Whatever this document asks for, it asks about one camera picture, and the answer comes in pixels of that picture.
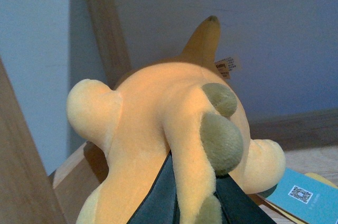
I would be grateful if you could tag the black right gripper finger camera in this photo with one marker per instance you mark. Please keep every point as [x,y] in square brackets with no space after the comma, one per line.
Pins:
[236,206]

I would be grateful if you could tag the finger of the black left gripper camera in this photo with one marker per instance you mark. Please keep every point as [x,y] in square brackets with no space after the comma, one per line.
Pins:
[160,204]

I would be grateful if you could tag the yellow banana plush toy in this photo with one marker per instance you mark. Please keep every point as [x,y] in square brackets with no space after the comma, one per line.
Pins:
[181,106]

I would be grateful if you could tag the teal booklet with QR code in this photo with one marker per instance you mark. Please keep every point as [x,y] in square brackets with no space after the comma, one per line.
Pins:
[304,197]

